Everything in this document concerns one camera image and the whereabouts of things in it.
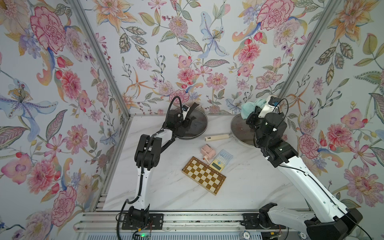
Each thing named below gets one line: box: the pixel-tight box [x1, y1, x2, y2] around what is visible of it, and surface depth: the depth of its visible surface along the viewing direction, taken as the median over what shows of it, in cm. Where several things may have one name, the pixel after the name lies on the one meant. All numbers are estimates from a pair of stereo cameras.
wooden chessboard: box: [181, 156, 227, 196], surface depth 88 cm
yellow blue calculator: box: [209, 149, 233, 173], surface depth 97 cm
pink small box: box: [201, 144, 216, 160], surface depth 97 cm
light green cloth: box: [241, 98, 267, 120], surface depth 69 cm
